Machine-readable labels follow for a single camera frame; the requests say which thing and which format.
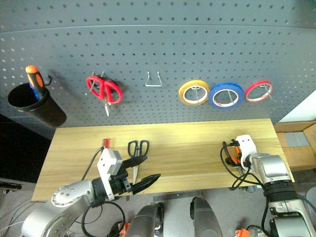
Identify yellow tape roll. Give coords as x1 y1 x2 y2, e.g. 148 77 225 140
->
178 79 211 107

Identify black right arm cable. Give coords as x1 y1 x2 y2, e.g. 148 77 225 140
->
219 141 263 191

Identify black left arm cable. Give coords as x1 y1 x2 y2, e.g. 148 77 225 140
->
80 146 127 237

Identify silver double pegboard hook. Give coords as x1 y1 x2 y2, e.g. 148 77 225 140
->
84 71 106 96

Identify silver single pegboard hook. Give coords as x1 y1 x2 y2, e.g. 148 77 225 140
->
190 83 202 102
261 83 277 103
225 88 238 105

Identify black plastic cup holder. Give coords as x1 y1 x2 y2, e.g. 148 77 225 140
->
7 82 68 128

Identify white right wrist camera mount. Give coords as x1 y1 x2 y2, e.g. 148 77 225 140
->
235 134 258 171

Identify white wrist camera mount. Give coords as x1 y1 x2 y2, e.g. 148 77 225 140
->
235 134 258 171
96 147 123 201

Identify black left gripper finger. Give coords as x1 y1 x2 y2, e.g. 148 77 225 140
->
120 155 150 174
131 173 162 196

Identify silver wire loop hook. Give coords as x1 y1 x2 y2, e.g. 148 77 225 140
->
145 71 162 87

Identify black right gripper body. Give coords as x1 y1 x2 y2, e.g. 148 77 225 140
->
229 139 244 169

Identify dark rounded shape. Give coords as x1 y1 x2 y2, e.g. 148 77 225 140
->
189 196 224 237
127 201 165 237

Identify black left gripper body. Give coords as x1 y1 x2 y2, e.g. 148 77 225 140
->
109 169 134 197

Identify blue tape roll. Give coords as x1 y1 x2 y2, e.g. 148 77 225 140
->
208 82 245 110

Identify blue handled tool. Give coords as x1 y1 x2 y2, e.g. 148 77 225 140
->
29 83 41 102

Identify red handled scissors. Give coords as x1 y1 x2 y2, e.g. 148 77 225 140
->
85 75 123 117

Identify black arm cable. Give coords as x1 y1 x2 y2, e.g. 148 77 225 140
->
80 146 127 237
219 141 263 191

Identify orange black pliers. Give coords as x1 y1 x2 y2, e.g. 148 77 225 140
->
226 145 241 165

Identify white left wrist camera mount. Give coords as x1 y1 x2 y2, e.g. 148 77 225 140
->
96 147 123 201

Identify grey metal pegboard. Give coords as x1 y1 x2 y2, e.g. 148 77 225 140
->
0 0 316 139

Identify brown cardboard box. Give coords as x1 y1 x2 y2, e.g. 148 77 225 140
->
274 121 316 171

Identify black handled scissors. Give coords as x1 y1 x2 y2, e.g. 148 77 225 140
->
127 139 151 185

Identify orange black screwdriver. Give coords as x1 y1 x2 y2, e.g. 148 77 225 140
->
25 65 46 96

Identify red tape roll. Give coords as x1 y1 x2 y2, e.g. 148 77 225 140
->
244 80 274 104

